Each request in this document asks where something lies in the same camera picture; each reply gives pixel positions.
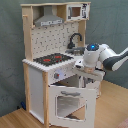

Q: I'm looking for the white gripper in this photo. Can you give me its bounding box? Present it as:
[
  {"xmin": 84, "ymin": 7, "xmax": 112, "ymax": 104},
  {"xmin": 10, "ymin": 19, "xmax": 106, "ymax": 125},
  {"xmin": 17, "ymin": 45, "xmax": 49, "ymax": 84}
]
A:
[{"xmin": 71, "ymin": 64, "xmax": 106, "ymax": 82}]

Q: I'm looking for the white oven door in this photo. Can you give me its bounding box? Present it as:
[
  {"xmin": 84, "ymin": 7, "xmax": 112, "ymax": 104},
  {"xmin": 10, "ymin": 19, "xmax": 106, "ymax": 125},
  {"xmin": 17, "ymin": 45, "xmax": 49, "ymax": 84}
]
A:
[{"xmin": 49, "ymin": 85, "xmax": 96, "ymax": 128}]

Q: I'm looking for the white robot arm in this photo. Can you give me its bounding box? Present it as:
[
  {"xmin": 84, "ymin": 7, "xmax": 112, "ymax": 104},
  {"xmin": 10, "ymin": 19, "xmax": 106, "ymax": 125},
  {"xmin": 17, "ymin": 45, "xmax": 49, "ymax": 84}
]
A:
[{"xmin": 73, "ymin": 43, "xmax": 128, "ymax": 81}]

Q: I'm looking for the wooden toy kitchen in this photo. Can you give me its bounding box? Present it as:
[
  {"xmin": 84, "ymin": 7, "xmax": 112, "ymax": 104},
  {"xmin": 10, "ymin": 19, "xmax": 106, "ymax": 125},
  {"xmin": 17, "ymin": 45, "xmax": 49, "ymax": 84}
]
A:
[{"xmin": 22, "ymin": 2, "xmax": 100, "ymax": 128}]

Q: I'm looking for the grey toy sink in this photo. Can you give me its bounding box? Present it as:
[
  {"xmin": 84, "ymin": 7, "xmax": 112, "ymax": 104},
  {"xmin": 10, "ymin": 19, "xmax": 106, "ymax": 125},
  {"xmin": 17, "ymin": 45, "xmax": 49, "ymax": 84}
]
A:
[{"xmin": 65, "ymin": 47, "xmax": 85, "ymax": 56}]

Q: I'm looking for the black toy faucet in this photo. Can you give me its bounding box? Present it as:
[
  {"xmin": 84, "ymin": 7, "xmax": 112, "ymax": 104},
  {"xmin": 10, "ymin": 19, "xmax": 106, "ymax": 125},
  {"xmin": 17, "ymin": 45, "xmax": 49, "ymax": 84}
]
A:
[{"xmin": 67, "ymin": 33, "xmax": 82, "ymax": 49}]

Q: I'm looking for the left red stove knob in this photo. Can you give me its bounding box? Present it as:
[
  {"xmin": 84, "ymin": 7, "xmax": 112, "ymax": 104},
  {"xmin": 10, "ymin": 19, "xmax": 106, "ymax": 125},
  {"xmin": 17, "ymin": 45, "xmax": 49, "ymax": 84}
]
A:
[{"xmin": 54, "ymin": 73, "xmax": 60, "ymax": 79}]

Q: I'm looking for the black stove top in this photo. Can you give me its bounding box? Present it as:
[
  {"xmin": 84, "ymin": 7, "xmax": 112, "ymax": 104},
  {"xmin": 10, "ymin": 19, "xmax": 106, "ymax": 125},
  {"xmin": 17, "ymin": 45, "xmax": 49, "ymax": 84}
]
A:
[{"xmin": 34, "ymin": 53, "xmax": 71, "ymax": 67}]

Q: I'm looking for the white toy microwave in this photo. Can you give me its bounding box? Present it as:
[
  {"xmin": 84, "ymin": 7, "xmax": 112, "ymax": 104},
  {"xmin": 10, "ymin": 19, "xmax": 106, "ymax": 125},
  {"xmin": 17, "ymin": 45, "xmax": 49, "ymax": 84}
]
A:
[{"xmin": 66, "ymin": 3, "xmax": 90, "ymax": 21}]

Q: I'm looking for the grey range hood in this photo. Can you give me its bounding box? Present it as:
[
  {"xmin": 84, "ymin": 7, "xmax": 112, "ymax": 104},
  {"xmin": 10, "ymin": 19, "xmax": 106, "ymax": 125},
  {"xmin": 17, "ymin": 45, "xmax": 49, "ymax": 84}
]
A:
[{"xmin": 34, "ymin": 5, "xmax": 64, "ymax": 27}]

